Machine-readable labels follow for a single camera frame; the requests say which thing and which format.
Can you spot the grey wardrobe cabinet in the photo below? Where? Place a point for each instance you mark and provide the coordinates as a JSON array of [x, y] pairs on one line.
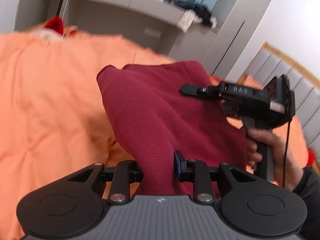
[[32, 12]]

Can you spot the grey built-in desk shelf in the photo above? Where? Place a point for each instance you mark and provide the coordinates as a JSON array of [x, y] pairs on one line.
[[130, 18]]

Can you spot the red plush item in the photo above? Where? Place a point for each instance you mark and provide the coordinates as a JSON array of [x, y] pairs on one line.
[[55, 24]]

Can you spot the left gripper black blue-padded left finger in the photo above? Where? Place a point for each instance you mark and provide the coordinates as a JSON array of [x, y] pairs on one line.
[[121, 177]]

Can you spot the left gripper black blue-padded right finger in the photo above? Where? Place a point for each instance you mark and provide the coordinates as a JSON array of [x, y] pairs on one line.
[[199, 174]]

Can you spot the white wall socket plate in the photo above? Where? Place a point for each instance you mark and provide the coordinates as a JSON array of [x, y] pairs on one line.
[[152, 33]]

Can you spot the red bed sheet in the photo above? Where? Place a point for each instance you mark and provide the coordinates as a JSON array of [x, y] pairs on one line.
[[311, 157]]

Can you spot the orange duvet cover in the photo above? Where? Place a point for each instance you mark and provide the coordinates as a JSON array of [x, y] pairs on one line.
[[53, 119]]

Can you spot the dark red garment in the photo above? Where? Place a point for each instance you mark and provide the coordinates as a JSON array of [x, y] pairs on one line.
[[170, 119]]

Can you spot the black clothes pile on shelf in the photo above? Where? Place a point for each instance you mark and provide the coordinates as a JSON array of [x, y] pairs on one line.
[[200, 11]]

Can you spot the floral patterned pillow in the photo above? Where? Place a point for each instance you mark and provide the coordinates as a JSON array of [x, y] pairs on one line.
[[52, 35]]

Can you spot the dark sleeve forearm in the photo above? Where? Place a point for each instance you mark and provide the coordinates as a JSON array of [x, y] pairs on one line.
[[309, 190]]

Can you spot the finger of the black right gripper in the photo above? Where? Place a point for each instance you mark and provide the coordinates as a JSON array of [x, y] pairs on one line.
[[200, 92]]

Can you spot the white cloth hanging off shelf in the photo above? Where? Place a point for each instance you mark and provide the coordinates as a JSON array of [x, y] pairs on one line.
[[186, 20]]

